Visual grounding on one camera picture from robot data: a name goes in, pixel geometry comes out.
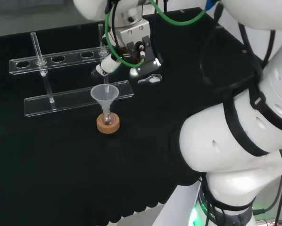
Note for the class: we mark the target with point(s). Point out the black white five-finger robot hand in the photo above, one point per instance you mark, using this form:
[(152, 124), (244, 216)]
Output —
[(131, 31)]

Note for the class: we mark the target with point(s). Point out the clear glass weighing funnel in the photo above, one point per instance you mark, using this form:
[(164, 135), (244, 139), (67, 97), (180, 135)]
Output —
[(152, 79)]

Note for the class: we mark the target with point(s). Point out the pale white board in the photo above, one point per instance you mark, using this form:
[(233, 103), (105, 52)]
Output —
[(178, 207)]

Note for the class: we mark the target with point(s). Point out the black bench cloth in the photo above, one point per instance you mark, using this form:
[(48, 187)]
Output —
[(60, 164)]

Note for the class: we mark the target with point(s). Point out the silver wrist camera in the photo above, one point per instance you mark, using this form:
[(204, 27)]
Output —
[(134, 72)]

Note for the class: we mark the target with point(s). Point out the small round-bottom glass flask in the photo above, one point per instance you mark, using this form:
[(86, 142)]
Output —
[(107, 119)]

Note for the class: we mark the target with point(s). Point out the clear acrylic funnel stand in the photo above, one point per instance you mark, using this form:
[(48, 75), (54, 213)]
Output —
[(72, 103)]

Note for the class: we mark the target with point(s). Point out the translucent plastic funnel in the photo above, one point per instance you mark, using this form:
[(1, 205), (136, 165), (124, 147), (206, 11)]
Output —
[(104, 93)]

